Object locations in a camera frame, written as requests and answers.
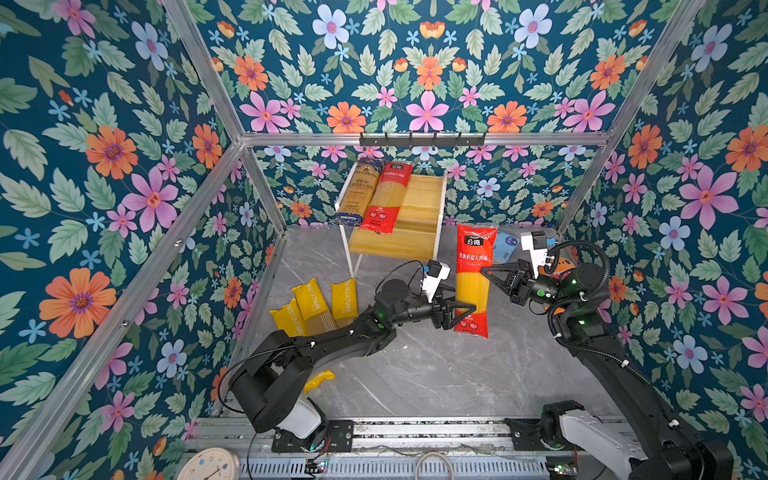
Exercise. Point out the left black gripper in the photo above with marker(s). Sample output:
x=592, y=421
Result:
x=444, y=316

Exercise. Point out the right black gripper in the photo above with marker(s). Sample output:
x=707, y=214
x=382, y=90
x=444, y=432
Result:
x=527, y=286

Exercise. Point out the red spaghetti bag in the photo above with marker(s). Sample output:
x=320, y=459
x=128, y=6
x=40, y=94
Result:
x=388, y=198
x=475, y=245

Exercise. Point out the yellow pasta bag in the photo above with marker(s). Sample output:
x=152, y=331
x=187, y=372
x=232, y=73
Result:
x=314, y=309
x=344, y=302
x=290, y=320

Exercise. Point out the blue gold spaghetti bag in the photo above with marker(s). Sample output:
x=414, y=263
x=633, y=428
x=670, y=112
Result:
x=359, y=192

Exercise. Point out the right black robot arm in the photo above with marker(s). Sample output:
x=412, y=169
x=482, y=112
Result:
x=666, y=446

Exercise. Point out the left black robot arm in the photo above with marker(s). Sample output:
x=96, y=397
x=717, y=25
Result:
x=271, y=380

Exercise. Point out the blue tissue pack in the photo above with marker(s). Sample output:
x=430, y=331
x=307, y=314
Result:
x=504, y=248

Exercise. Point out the orange shark plush toy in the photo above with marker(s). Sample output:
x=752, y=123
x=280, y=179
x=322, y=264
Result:
x=556, y=269

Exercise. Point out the white round clock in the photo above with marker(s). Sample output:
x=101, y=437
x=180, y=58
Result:
x=214, y=463

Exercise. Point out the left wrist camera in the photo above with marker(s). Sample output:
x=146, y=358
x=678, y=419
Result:
x=434, y=273

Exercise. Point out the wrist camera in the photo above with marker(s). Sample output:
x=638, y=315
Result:
x=535, y=243
x=434, y=273

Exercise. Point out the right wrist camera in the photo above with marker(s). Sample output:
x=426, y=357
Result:
x=535, y=243

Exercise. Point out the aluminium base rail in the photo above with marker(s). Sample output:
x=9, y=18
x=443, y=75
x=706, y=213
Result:
x=502, y=435

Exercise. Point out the black hook rail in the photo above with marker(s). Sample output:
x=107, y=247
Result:
x=408, y=140

